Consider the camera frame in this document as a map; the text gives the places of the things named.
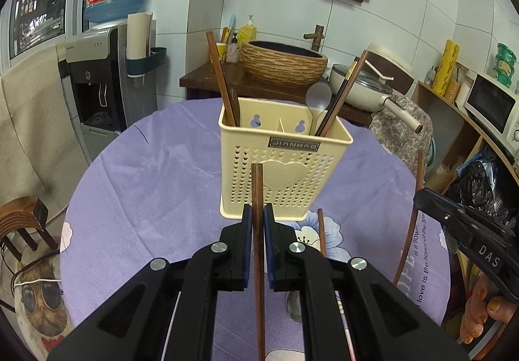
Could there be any white plastic spoon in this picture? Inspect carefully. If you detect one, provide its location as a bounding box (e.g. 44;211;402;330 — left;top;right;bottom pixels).
305;81;333;135

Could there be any wicker pattern basin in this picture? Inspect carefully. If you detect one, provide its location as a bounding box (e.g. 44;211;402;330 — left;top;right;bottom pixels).
240;40;329;88

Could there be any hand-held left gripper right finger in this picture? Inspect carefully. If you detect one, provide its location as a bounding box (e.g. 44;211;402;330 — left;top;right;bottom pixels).
263;203;461;361

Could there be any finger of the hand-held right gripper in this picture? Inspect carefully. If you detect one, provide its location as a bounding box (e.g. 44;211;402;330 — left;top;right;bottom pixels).
414;188;476;233

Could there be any brass faucet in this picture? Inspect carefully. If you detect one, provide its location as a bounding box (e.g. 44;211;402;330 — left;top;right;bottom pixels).
303;24;326;52

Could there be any cat printed cushion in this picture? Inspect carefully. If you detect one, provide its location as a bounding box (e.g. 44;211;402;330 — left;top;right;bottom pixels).
0;253;76;361

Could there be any wooden cabinet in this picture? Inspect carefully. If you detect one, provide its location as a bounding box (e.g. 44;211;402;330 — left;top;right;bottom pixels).
411;81;519;191

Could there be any dark chopstick with gold band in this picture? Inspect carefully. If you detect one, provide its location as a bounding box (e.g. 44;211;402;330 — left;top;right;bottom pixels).
229;89;242;127

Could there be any yellow patterned roll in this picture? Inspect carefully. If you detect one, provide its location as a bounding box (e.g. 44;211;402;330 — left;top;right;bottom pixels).
432;40;461;96

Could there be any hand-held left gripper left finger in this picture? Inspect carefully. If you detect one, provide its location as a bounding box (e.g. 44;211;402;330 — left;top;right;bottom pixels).
48;203;255;361

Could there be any metal spoon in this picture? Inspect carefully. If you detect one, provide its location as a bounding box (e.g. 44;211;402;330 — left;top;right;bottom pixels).
285;291;303;323

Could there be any wooden counter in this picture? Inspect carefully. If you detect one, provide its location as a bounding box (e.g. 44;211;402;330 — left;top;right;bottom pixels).
179;61;374;126

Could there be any grey patterned cloth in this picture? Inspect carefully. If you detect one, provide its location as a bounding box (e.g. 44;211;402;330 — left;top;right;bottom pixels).
368;89;434;171

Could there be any black plastic bag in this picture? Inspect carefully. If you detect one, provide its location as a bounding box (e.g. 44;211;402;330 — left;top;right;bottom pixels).
446;148;513;224

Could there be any beige hanging cloth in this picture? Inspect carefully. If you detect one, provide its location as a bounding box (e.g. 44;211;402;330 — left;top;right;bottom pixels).
0;42;89;224

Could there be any wooden chair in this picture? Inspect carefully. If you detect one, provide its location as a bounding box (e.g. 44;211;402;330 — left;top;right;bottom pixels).
0;197;59;264

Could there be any water dispenser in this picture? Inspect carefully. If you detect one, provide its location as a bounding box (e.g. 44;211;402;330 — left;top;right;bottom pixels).
58;26;159;167

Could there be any white pan with handle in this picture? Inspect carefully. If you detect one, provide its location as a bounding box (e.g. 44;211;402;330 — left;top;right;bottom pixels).
328;63;424;134

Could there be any brown wooden chopstick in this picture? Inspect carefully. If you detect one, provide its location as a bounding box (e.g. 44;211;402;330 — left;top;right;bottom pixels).
251;163;267;361
317;50;369;138
317;209;327;258
205;31;240;127
392;149;426;286

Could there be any yellow soap dispenser bottle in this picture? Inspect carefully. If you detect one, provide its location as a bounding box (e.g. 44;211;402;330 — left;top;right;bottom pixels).
238;15;257;46

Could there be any white microwave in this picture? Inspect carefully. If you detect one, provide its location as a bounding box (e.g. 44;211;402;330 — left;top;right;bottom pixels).
463;73;519;147

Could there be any cream perforated utensil holder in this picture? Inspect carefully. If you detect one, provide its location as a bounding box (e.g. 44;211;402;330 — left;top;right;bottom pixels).
219;97;353;221

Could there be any blue wall-mounted holder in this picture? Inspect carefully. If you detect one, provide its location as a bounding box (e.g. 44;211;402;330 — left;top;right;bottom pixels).
126;47;168;78

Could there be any person's right hand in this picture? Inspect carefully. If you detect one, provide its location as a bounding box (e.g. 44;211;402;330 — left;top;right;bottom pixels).
461;275;519;344

